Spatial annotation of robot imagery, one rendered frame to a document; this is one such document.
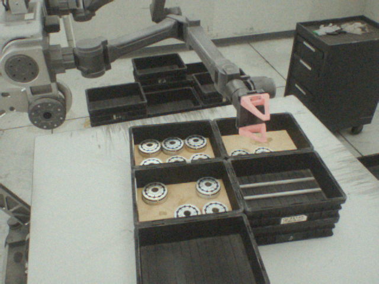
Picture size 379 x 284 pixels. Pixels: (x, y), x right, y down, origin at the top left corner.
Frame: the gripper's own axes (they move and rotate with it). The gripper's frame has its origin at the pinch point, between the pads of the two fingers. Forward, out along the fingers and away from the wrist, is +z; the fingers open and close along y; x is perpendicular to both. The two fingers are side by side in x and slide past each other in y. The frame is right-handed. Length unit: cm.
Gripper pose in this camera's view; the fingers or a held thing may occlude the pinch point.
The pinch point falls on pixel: (263, 129)
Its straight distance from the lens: 88.9
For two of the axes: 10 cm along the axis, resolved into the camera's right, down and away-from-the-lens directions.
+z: 2.6, 5.9, -7.7
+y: 0.2, 7.9, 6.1
